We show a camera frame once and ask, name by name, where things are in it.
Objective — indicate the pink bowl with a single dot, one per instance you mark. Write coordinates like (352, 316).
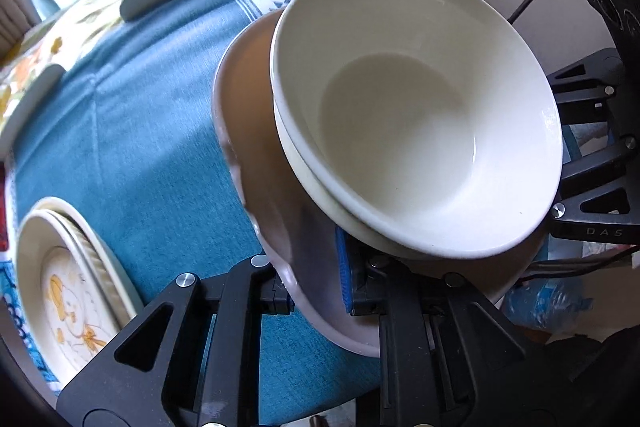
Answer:
(250, 132)

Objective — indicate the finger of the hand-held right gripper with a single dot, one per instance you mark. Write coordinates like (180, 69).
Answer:
(595, 172)
(585, 77)

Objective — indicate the blue clear plastic bag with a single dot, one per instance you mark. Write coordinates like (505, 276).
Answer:
(545, 302)

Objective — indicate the cartoon print plate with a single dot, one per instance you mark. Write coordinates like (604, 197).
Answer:
(65, 307)

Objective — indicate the cream ribbed plate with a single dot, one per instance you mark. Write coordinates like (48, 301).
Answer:
(95, 257)

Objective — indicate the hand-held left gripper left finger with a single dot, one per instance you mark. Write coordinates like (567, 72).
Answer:
(255, 279)

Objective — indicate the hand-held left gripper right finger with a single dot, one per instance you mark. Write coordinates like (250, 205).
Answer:
(345, 274)

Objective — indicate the blue tablecloth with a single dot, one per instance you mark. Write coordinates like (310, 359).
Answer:
(150, 132)

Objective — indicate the small white bowl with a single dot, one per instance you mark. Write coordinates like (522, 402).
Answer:
(425, 117)

